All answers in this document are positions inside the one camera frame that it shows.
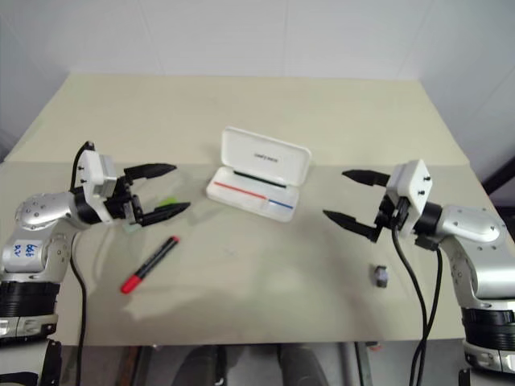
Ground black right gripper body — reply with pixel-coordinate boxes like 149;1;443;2
374;186;412;236

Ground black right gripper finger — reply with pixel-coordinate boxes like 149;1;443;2
322;209;381;244
341;168;391;188

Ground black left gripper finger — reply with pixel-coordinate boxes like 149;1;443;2
123;162;178;183
138;202;192;228

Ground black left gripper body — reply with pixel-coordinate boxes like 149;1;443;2
105;175;145;227

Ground small grey pencil sharpener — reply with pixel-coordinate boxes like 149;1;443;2
371;263;391;289

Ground white open pencil case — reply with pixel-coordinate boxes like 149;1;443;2
205;125;313;224

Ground red and black marker pen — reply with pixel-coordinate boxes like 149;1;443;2
120;235;180;295

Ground black stand in background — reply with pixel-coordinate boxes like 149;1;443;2
481;154;515;195

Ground grey metal table leg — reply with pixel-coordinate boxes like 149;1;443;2
336;342;356;386

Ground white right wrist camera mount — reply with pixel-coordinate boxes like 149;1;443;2
385;158;434;235

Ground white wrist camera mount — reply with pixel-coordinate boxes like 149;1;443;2
385;158;434;235
77;149;121;223

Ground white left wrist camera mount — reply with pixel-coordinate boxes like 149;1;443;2
77;149;121;223

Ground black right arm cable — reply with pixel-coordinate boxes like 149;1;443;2
391;223;444;386

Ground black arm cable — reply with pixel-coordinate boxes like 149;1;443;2
391;223;444;386
69;140;97;386

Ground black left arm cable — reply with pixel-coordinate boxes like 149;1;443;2
69;140;97;386

